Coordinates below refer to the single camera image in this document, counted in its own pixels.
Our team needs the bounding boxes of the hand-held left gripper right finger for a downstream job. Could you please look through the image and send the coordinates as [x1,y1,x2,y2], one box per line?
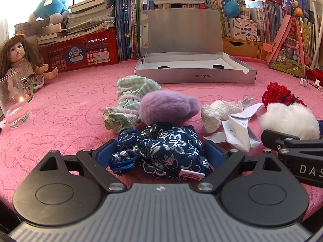
[197,140,287,194]

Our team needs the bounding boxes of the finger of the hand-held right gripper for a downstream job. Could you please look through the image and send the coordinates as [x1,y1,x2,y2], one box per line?
[261,129,301,153]

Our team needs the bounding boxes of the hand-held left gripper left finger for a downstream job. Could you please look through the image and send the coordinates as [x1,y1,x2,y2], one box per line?
[38,139,127,194]

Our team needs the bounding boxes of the white fluffy pompom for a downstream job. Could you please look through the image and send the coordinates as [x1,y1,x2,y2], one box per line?
[260,102,320,140]

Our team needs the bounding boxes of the white paper origami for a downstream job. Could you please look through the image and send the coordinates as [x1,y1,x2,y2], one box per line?
[203,97,263,153]

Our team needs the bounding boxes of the red crochet piece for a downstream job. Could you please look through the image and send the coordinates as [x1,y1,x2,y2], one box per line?
[262,82,307,107]

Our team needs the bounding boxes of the blue floral fabric pouch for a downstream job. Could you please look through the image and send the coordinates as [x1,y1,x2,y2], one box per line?
[110,122,212,182]

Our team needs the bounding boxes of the purple fluffy plush toy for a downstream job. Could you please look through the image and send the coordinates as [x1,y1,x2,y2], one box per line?
[137,91,201,126]

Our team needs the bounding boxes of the silver cardboard box with lid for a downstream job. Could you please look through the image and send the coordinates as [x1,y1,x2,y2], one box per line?
[134,9,257,84]

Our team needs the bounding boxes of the crumpled white paper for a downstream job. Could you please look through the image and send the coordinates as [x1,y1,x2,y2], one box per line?
[201,100,244,133]

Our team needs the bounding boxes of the pink patterned blanket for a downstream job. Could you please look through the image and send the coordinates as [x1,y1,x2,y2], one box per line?
[0,55,323,207]

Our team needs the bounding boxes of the small white plastic clips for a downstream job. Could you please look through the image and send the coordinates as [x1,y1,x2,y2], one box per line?
[300,78,321,88]

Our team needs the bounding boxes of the green striped doll clothing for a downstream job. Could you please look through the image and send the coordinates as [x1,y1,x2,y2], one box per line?
[103,76,162,133]

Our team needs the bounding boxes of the pink triangular toy house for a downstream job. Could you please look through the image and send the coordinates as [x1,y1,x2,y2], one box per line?
[262,15,312,78]

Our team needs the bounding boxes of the wooden drawer box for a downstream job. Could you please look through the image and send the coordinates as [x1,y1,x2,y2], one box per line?
[222,37,268,60]

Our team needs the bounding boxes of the clear glass mug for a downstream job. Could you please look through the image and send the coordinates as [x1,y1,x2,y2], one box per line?
[0,72,34,129]

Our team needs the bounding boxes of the white printed carton box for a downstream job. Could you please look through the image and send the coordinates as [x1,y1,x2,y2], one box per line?
[229,18,258,41]

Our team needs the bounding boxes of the red plastic crate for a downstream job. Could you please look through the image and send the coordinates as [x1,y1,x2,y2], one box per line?
[40,29,119,73]

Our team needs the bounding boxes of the white pole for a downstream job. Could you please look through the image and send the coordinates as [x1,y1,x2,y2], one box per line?
[311,0,323,68]

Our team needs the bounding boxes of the row of colourful books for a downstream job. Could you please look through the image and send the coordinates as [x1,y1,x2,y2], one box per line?
[197,0,316,43]

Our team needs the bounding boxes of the row of blue thin books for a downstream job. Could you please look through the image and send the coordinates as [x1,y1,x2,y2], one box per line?
[115,0,142,62]

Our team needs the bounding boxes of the brown-haired baby doll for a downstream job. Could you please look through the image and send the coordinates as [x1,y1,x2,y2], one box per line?
[0,33,58,94]

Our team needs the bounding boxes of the stack of worn books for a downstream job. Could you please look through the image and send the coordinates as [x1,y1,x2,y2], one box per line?
[37,0,116,47]

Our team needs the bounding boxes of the flat books under white plush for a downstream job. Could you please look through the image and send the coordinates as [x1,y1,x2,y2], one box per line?
[154,0,206,10]

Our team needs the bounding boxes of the blue plush toy with tag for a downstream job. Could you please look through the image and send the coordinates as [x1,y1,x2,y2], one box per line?
[28,0,71,24]

